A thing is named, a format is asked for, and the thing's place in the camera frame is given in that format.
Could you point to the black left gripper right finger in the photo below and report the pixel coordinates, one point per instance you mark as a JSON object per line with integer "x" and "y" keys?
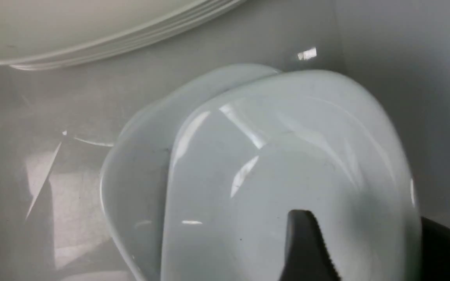
{"x": 435, "y": 262}

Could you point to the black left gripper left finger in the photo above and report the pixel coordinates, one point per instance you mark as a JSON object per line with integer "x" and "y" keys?
{"x": 306, "y": 255}

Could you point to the small white bowl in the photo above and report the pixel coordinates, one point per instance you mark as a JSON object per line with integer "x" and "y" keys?
{"x": 308, "y": 140}

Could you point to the stack of white bowls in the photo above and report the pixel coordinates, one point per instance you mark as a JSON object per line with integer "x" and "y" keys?
{"x": 133, "y": 178}

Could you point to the large white plastic tub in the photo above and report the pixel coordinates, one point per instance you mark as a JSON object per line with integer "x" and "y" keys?
{"x": 56, "y": 127}

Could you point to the stack of white square plates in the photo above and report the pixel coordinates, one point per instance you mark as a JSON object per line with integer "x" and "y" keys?
{"x": 51, "y": 34}

